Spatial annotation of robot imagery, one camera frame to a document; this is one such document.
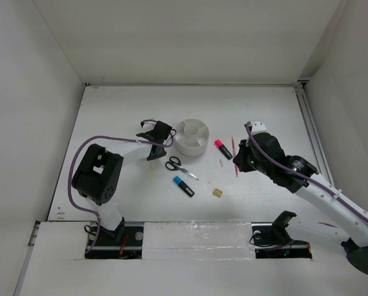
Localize pink pen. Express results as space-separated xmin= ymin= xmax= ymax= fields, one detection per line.
xmin=231 ymin=136 xmax=239 ymax=178

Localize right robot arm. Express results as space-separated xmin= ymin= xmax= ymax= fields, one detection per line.
xmin=233 ymin=133 xmax=368 ymax=275

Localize aluminium rail right edge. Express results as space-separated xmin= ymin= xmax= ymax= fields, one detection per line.
xmin=294 ymin=80 xmax=335 ymax=185

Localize blue cap black marker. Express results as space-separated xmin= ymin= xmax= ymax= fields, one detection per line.
xmin=173 ymin=176 xmax=194 ymax=197

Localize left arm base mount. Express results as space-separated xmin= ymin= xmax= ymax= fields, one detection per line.
xmin=85 ymin=223 xmax=144 ymax=260

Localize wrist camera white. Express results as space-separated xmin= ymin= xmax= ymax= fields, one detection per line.
xmin=248 ymin=120 xmax=267 ymax=135
xmin=140 ymin=119 xmax=157 ymax=127

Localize tan eraser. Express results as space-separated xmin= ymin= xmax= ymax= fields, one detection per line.
xmin=212 ymin=189 xmax=223 ymax=198

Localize pink cap black marker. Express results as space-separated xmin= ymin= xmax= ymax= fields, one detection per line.
xmin=214 ymin=139 xmax=233 ymax=160

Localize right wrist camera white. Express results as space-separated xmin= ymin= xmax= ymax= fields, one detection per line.
xmin=248 ymin=120 xmax=267 ymax=135

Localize purple cable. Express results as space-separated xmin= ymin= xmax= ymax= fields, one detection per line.
xmin=67 ymin=121 xmax=175 ymax=257
xmin=244 ymin=122 xmax=368 ymax=235

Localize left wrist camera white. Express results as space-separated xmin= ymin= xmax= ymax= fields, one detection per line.
xmin=140 ymin=119 xmax=157 ymax=127

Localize yellow highlighter pen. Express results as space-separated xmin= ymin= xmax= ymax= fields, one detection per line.
xmin=148 ymin=162 xmax=154 ymax=183

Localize white round divided organizer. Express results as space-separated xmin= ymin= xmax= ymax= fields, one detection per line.
xmin=174 ymin=118 xmax=209 ymax=157

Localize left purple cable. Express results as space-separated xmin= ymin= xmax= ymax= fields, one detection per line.
xmin=67 ymin=121 xmax=175 ymax=257

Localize black handled scissors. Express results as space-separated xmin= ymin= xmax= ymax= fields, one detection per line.
xmin=165 ymin=156 xmax=199 ymax=181

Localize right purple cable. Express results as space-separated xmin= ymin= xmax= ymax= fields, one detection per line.
xmin=244 ymin=122 xmax=368 ymax=235

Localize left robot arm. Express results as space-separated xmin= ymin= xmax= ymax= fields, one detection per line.
xmin=68 ymin=119 xmax=177 ymax=245

